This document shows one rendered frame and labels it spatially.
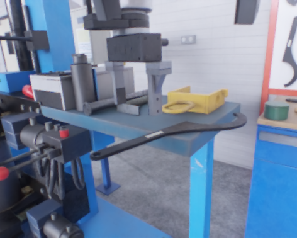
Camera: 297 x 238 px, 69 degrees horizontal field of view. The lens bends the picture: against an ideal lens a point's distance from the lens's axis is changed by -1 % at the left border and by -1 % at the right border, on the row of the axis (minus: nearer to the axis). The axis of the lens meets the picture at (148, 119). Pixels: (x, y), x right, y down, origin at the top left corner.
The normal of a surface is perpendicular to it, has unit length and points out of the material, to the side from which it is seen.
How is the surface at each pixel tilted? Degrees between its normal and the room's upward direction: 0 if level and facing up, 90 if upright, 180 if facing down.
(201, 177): 90
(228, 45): 90
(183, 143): 90
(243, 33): 90
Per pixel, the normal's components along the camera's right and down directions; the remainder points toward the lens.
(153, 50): 0.62, 0.22
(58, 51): 0.79, 0.15
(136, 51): -0.79, 0.22
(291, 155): -0.61, 0.27
